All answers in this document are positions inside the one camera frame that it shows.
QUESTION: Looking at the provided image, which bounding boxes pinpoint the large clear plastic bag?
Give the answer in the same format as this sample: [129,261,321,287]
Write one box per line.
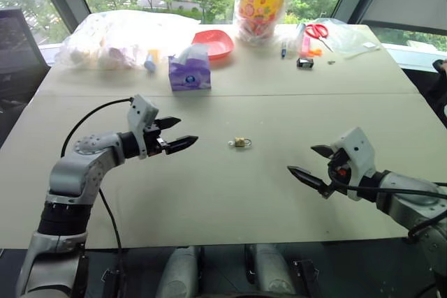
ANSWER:
[54,10,202,72]

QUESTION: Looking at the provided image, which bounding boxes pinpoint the blue and yellow glue bottle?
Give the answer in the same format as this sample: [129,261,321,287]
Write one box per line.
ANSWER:
[143,49,162,74]

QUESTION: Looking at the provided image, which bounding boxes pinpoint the red-handled scissors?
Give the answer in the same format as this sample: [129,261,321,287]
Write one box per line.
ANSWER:
[304,23,335,53]

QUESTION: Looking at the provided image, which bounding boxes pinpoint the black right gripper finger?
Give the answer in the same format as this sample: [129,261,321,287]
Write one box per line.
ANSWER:
[310,143,337,160]
[286,165,332,199]

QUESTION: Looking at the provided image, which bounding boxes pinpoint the purple tissue box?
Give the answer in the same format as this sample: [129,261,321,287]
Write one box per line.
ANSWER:
[167,43,213,93]

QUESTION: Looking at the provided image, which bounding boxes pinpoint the pink eraser stick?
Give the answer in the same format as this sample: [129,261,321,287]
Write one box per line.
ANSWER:
[300,35,312,58]

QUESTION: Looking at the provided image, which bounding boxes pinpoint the red plastic bowl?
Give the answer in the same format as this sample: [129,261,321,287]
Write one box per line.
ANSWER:
[191,29,235,61]

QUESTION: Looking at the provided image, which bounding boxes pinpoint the crumpled clear plastic bag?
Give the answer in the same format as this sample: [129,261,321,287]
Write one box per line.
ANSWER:
[310,17,382,60]

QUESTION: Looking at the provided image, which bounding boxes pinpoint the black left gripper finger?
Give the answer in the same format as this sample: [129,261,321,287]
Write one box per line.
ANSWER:
[163,135,200,156]
[154,116,183,131]

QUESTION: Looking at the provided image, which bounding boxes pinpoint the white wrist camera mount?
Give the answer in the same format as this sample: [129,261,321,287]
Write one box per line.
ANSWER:
[330,126,378,202]
[126,94,160,161]

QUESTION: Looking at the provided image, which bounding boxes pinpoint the black chair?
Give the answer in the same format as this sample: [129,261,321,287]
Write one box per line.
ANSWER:
[423,58,447,121]

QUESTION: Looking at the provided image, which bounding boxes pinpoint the black computer monitor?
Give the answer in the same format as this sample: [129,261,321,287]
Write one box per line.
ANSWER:
[0,7,50,76]

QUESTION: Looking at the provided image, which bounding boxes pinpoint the grey rounded robot leg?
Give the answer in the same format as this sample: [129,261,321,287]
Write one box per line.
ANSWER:
[249,243,298,296]
[163,245,203,298]

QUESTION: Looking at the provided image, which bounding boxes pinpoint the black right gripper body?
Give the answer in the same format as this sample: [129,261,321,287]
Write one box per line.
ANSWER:
[326,149,351,197]

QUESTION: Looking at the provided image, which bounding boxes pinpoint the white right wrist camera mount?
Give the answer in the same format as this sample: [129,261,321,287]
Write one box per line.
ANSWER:
[330,126,378,202]

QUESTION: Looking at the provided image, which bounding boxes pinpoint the candy jar with orange lid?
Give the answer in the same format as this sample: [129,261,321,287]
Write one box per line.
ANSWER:
[234,0,301,48]

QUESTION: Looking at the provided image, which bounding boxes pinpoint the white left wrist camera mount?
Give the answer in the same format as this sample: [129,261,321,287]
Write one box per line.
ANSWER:
[126,94,160,161]

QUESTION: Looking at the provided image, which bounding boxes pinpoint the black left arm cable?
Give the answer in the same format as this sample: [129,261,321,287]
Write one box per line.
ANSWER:
[60,97,135,298]

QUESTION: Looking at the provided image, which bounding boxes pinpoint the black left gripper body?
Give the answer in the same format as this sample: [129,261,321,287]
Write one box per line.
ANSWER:
[143,121,168,158]

